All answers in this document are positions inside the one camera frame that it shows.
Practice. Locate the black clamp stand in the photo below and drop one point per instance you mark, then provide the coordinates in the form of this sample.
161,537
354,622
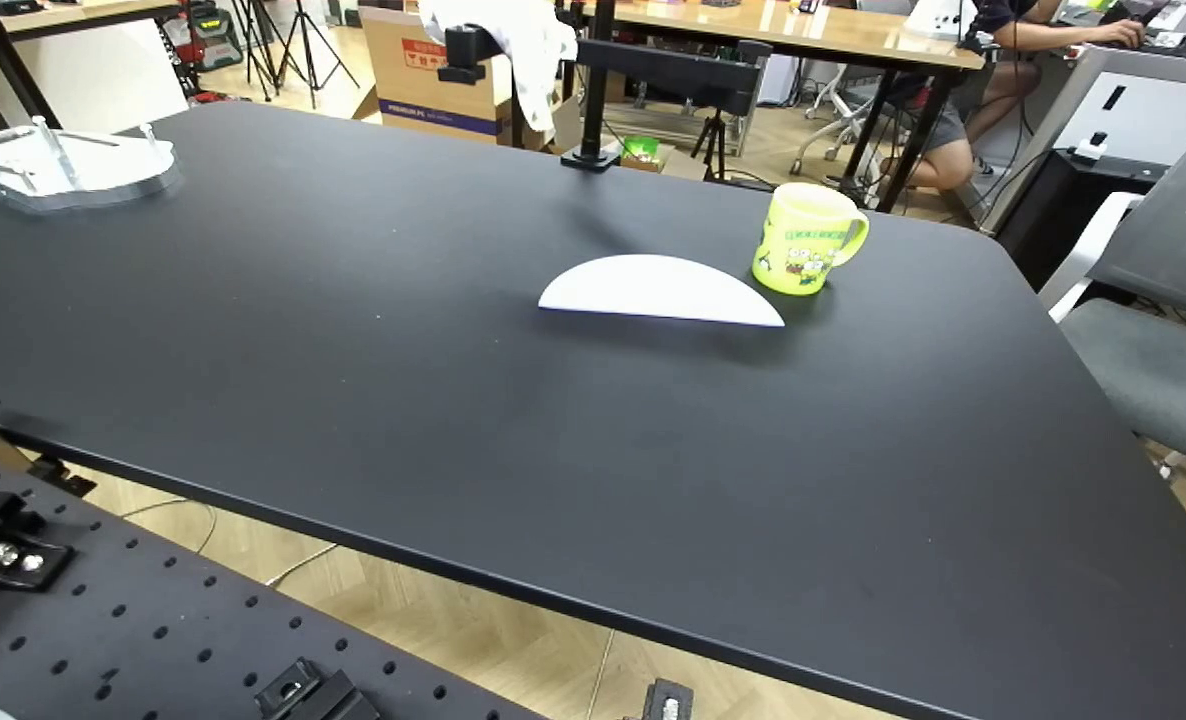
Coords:
673,68

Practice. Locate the white cloth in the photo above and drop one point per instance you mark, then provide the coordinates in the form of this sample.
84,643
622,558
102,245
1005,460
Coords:
523,45

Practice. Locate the white half-round plate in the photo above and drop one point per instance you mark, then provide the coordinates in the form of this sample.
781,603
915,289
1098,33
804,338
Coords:
658,290

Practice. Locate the green packet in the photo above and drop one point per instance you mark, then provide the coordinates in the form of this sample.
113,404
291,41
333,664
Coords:
641,150

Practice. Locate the yellow-green cartoon mug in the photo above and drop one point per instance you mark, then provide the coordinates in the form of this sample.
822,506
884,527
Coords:
803,240

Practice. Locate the small black tripod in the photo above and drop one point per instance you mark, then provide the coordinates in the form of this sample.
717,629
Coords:
715,140

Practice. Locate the cardboard box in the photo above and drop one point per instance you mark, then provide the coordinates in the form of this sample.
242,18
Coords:
403,80

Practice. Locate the white office chair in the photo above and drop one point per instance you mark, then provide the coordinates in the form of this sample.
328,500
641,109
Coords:
833,110

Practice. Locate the long wooden table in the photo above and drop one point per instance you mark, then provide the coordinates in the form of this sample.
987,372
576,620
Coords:
813,35

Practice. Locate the person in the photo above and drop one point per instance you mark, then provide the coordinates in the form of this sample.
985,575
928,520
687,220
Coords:
953,130

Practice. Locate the group of black tripods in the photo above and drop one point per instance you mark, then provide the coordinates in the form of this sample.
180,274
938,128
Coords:
298,40

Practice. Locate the black computer case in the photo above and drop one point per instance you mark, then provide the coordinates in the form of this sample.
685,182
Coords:
1063,210

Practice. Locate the stack of tool cases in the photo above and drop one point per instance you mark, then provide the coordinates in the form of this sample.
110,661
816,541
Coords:
203,40

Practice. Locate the clear acrylic rack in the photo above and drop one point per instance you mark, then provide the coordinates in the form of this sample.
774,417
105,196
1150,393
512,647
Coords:
73,170

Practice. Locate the grey office chair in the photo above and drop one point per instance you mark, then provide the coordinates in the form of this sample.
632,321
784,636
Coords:
1153,370

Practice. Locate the wooden table with white panel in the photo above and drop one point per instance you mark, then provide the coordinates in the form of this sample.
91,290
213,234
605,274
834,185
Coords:
63,70

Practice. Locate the white desk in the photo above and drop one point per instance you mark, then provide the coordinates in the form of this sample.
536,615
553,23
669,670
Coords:
1143,110

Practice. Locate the black clamp with silver bolts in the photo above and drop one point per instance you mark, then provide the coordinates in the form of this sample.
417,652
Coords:
8,545

